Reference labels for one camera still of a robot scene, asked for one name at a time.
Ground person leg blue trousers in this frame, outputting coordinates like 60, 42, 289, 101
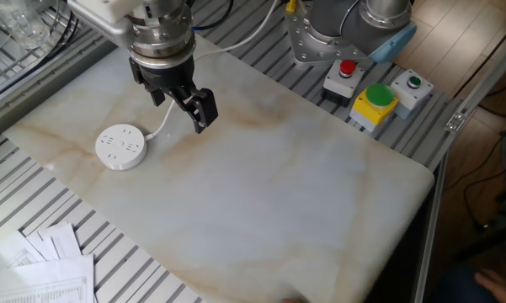
435, 263, 492, 303

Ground white paper sheet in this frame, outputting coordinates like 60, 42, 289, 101
0, 230, 47, 271
24, 231, 61, 263
37, 221, 83, 260

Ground grey aluminium frame beam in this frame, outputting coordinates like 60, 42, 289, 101
0, 38, 120, 145

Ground green mushroom button yellow box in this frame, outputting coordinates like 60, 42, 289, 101
349, 82, 401, 134

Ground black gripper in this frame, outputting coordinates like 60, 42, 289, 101
128, 53, 220, 136

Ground silver aluminium frame post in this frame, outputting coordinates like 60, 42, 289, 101
413, 23, 506, 303

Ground small green button white box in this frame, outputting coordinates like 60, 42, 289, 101
388, 68, 435, 121

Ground red button switch box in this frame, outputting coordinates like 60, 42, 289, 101
320, 58, 365, 109

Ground black floor cable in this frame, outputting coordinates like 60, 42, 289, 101
442, 117, 506, 231

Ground round white power strip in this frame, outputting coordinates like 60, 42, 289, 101
94, 123, 148, 172

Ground white power strip cable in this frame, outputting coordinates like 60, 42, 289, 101
144, 0, 281, 142

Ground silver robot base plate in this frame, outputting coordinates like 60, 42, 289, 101
283, 0, 374, 68

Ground person right hand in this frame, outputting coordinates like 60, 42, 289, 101
473, 268, 506, 303

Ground large printed paper sheet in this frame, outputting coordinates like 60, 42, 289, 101
0, 253, 96, 303

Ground clear plastic bag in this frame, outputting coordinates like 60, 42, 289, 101
0, 0, 56, 50

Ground silver corner bracket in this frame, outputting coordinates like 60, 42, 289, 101
445, 110, 468, 134

